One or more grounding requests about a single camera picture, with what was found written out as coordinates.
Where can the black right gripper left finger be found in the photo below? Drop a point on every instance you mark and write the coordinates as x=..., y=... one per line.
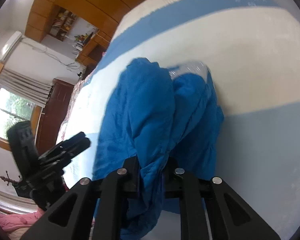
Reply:
x=91, y=209

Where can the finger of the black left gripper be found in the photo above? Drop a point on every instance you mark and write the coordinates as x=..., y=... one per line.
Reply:
x=73, y=146

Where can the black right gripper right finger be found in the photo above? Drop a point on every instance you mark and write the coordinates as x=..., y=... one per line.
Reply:
x=211, y=209

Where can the blue puffer jacket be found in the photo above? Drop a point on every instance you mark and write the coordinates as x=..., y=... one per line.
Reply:
x=155, y=114

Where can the pink knitted sleeve forearm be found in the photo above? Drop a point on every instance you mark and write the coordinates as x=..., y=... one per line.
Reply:
x=15, y=225

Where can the dark wooden cabinet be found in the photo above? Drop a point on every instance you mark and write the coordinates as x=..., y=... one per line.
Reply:
x=53, y=115

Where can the pink floral quilt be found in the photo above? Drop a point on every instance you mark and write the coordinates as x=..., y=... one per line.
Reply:
x=70, y=107

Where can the grey roman blind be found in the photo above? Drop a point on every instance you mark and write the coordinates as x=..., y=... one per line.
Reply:
x=26, y=87

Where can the white air conditioner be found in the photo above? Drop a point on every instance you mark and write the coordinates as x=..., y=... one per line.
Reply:
x=9, y=46

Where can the white and blue bedsheet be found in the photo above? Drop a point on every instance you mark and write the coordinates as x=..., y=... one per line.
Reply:
x=252, y=49

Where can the window with wooden frame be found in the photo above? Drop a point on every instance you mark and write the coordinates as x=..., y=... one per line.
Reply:
x=14, y=109

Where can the wooden wall cabinet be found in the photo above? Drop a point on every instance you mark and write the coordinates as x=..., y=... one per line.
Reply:
x=105, y=15

